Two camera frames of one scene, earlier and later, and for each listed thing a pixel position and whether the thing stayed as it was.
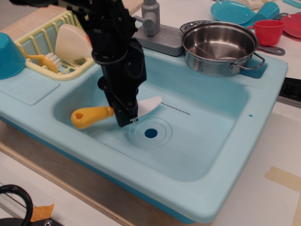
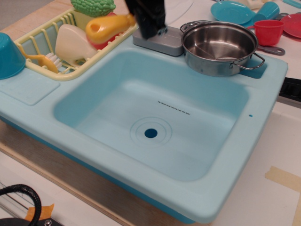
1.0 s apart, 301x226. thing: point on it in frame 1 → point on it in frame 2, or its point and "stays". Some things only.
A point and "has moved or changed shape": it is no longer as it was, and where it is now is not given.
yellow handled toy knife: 86,117 has moved or changed shape
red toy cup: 268,32 stays
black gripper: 124,68 → 150,15
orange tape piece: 42,213 stays
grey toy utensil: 272,50 stays
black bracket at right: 291,89 stays
